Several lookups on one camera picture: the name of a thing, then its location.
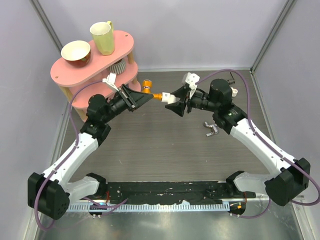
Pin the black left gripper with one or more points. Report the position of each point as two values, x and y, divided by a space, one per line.
133 99

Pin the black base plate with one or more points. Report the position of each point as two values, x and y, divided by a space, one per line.
170 192

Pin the slotted cable duct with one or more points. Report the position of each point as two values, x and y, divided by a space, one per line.
86 206

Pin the striped grey bowl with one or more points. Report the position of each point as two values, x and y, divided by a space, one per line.
118 68

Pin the yellow-green mug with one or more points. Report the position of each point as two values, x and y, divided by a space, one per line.
103 36

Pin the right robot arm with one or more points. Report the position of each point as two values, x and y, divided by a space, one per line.
286 176

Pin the chrome faucet on table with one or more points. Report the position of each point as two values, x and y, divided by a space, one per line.
213 129

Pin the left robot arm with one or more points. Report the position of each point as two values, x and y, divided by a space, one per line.
51 192

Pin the orange faucet with chrome knob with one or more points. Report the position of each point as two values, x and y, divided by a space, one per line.
147 88

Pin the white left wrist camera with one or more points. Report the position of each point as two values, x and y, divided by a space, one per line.
110 81

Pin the red bowl white inside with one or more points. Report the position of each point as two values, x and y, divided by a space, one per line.
77 53

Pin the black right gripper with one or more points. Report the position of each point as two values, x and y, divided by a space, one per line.
178 107

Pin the white PVC elbow fitting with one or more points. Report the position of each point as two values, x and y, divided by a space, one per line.
168 98

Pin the pink three-tier shelf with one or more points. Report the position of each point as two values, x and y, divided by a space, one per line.
70 79

